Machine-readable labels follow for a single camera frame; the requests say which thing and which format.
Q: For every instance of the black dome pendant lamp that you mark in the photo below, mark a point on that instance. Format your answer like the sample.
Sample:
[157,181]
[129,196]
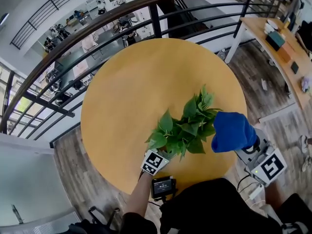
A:
[3,18]

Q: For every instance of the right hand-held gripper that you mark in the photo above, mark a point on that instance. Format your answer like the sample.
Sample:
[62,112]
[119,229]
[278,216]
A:
[268,167]

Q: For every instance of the white paper scrap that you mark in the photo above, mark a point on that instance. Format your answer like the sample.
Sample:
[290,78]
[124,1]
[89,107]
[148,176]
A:
[264,84]

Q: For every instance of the small black screen device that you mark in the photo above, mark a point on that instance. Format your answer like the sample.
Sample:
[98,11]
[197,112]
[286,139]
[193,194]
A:
[162,186]

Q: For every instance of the blue cloth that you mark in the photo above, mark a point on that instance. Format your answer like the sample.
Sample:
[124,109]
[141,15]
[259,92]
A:
[231,130]

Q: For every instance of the clear plastic water bottle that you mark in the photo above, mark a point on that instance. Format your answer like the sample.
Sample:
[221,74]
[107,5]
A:
[220,54]

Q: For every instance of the frosted glass door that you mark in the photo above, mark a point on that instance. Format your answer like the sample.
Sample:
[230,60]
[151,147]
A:
[29,184]

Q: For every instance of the black office chair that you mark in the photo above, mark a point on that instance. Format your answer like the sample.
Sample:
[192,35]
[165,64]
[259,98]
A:
[83,228]

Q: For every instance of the long wooden white-legged table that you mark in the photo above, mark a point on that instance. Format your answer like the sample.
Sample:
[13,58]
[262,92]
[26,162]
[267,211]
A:
[258,28]

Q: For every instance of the person's right forearm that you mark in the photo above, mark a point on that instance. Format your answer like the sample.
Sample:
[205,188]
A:
[274,196]

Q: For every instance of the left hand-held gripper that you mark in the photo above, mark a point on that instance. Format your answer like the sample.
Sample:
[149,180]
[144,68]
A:
[154,161]

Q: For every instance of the dark teal tissue box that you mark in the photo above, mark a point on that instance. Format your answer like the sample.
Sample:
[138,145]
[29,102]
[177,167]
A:
[275,41]

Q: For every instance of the round yellow wooden table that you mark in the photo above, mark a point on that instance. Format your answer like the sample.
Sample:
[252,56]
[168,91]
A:
[156,21]

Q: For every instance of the straight black balcony railing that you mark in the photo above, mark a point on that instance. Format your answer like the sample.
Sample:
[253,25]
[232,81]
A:
[31,24]

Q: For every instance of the person's black shirt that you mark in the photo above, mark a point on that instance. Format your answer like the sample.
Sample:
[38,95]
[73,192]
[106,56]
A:
[207,208]

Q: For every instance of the yellow bottle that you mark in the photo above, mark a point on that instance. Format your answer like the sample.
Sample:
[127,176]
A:
[287,23]

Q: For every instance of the dark staircase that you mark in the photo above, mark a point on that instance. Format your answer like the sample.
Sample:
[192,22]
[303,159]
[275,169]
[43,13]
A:
[175,16]

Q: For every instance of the green potted plant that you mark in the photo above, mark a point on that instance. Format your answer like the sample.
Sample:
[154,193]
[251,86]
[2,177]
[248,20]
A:
[185,128]

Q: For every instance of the white cup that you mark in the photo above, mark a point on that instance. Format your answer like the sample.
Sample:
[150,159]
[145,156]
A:
[268,30]

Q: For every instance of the person's left forearm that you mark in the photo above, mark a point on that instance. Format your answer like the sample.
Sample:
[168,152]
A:
[139,196]

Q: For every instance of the black square coaster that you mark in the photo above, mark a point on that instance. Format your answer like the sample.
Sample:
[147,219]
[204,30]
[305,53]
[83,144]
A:
[295,67]

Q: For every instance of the white plate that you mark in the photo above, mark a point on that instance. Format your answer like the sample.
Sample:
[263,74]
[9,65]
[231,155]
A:
[273,24]

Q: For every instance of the orange box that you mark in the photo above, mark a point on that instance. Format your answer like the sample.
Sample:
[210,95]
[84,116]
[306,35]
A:
[286,52]

